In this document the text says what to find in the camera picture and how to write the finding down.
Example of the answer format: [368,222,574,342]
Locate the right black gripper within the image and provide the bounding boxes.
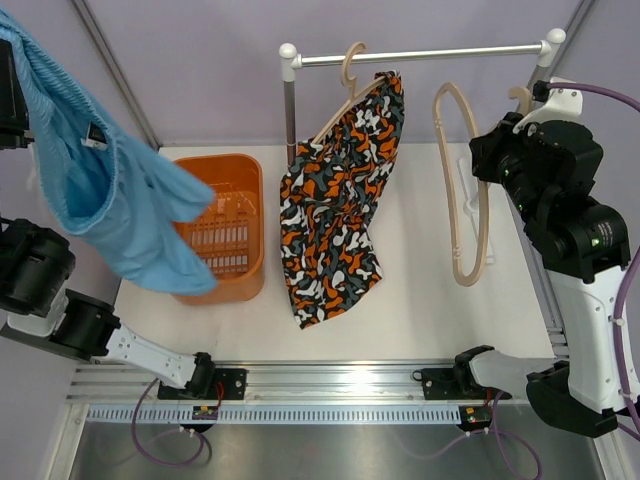
[471,112,547,226]

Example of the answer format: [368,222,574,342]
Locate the beige hanger of blue shorts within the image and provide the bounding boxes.
[432,81,535,288]

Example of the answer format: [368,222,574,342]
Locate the light blue shorts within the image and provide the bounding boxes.
[1,11,217,295]

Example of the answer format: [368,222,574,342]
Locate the beige hanger of camouflage shorts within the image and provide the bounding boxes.
[311,42,386,145]

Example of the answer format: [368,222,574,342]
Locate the camouflage orange black shorts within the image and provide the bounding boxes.
[279,102,405,329]

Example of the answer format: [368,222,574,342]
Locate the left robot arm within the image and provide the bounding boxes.
[1,27,216,399]

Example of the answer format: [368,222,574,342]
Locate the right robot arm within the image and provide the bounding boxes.
[452,112,639,438]

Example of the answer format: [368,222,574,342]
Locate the white metal clothes rack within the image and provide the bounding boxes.
[279,28,566,163]

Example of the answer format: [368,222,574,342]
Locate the orange plastic basket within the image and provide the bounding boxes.
[175,153,264,306]

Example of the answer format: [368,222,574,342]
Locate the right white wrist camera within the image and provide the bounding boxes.
[513,77,583,134]

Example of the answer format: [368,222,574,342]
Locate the white slotted cable duct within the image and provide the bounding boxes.
[86,404,461,425]

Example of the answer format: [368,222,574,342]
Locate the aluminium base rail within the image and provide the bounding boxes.
[64,360,571,406]

